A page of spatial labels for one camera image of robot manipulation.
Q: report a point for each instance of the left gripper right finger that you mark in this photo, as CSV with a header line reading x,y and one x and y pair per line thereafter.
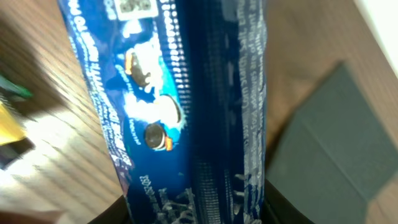
x,y
282,210

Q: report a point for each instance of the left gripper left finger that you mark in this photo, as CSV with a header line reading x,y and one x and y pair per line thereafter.
x,y
117,213

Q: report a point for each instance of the black cardboard gift box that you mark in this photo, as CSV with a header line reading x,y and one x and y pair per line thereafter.
x,y
335,162

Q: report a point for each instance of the yellow Hacks candy bag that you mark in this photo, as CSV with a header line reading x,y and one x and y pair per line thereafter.
x,y
11,128

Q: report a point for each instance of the blue Oreo cookie pack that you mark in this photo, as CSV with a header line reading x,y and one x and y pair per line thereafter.
x,y
180,92

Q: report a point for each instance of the small blue candy bar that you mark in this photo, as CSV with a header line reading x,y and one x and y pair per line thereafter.
x,y
14,150

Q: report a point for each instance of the green black candy bar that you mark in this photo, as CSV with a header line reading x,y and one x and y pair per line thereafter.
x,y
11,87

